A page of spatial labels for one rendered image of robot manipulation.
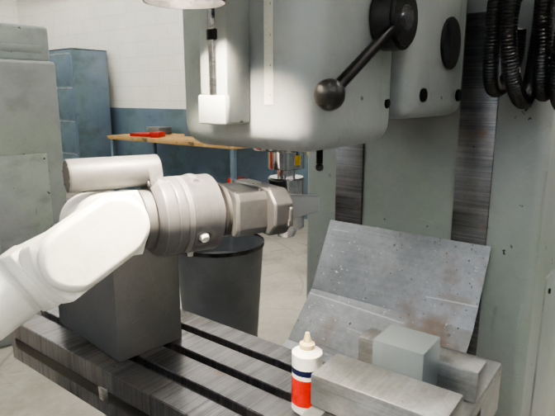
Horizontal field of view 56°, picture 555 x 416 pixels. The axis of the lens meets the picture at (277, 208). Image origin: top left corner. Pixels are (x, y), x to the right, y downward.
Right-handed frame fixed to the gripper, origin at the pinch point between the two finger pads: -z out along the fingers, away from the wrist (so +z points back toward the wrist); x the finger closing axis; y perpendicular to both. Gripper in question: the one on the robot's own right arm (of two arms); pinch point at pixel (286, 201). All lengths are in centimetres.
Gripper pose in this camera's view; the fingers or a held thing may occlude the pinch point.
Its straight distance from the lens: 66.4
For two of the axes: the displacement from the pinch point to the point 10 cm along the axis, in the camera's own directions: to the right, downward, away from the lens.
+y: -0.1, 9.8, 2.1
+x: -5.5, -1.8, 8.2
